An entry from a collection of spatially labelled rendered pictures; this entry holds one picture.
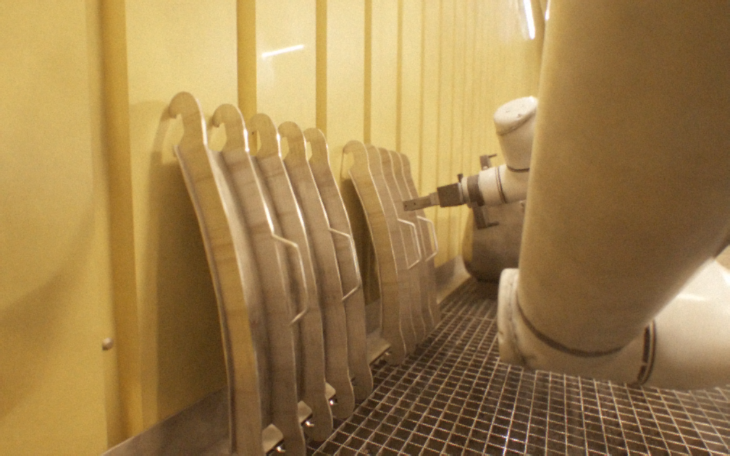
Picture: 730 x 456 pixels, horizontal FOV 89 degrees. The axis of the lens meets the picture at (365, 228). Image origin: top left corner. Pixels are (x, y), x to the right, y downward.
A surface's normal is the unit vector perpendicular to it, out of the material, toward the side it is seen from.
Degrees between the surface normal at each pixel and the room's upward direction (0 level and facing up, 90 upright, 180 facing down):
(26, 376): 90
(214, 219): 90
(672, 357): 94
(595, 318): 143
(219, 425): 90
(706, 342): 81
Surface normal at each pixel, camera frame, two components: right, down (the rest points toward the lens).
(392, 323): -0.47, 0.07
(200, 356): 0.89, 0.04
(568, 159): -0.86, 0.51
